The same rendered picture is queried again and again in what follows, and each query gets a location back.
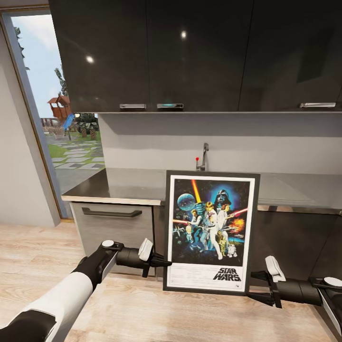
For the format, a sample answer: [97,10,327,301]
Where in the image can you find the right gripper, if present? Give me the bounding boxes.
[246,271,304,308]

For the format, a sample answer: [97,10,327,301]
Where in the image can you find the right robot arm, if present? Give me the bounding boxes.
[246,256,342,337]

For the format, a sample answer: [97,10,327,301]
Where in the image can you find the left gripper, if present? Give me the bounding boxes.
[127,246,172,278]

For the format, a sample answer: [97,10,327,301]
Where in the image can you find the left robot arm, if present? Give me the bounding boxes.
[0,238,172,342]

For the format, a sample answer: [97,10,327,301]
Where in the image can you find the poster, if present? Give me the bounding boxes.
[163,170,261,296]

